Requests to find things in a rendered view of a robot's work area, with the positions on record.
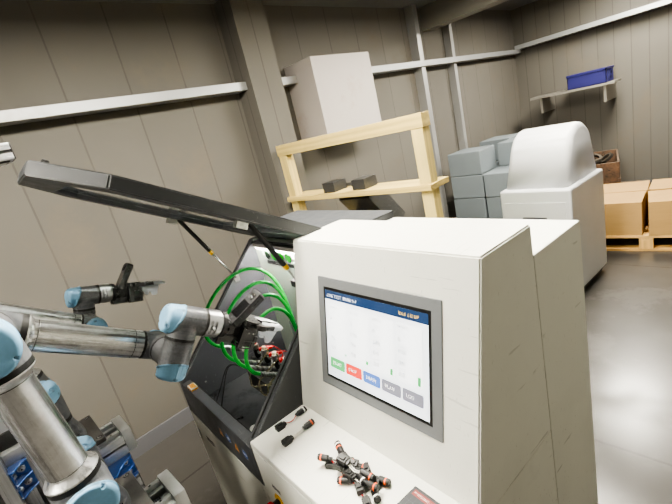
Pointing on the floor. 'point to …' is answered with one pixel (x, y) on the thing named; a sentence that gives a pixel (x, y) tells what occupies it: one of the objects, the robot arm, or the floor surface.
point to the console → (393, 244)
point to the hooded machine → (559, 186)
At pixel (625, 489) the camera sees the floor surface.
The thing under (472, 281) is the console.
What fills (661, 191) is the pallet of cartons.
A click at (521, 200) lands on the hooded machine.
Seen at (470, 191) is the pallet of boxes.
